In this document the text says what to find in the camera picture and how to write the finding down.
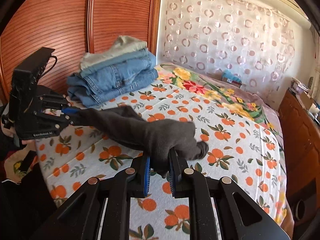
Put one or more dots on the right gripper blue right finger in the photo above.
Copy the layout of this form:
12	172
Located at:
179	181

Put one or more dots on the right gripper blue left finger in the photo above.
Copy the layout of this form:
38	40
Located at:
147	171

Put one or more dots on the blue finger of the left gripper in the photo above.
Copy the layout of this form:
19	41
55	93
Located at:
70	110

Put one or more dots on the black pants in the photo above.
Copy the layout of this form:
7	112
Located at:
155	139

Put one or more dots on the person's left forearm black sleeve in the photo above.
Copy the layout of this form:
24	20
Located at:
25	206

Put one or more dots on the person's left hand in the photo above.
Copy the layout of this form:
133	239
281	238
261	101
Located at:
18	141

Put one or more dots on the blue folded jeans middle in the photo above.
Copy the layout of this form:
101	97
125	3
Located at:
117	75

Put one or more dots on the orange print bed sheet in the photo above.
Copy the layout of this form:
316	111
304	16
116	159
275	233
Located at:
221	138

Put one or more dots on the khaki folded pants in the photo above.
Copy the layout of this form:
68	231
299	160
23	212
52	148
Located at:
122	45

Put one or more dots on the light blue folded jeans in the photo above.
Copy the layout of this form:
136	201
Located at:
117	61

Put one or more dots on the wooden slatted wardrobe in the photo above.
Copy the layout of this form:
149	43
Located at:
71	28

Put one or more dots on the blue item box on bed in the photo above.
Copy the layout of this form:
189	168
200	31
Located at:
230	78

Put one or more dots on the wooden sideboard cabinet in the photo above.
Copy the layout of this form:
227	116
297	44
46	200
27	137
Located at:
301	150

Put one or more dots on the sheer circle pattern curtain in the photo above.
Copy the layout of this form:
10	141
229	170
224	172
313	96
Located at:
253	44

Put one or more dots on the stack of papers books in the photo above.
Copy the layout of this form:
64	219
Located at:
297	87

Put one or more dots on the cardboard box on cabinet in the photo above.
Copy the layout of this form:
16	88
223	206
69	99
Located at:
309	103

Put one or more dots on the beige side curtain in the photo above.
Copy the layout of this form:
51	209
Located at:
314	91

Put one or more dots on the wall air conditioner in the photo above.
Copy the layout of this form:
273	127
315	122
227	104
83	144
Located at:
291	9

